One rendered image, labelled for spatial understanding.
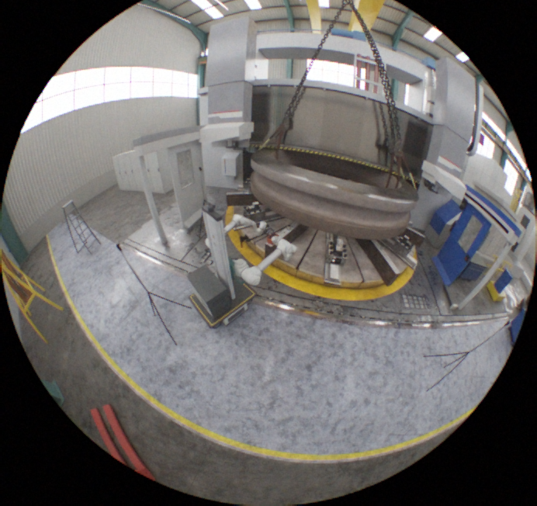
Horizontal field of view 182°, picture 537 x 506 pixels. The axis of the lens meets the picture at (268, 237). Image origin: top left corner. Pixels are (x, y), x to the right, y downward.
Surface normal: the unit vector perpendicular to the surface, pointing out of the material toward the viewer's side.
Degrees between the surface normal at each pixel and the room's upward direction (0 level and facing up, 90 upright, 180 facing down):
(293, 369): 0
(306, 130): 90
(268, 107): 90
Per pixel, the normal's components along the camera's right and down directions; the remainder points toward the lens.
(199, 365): 0.04, -0.79
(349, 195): -0.29, 0.58
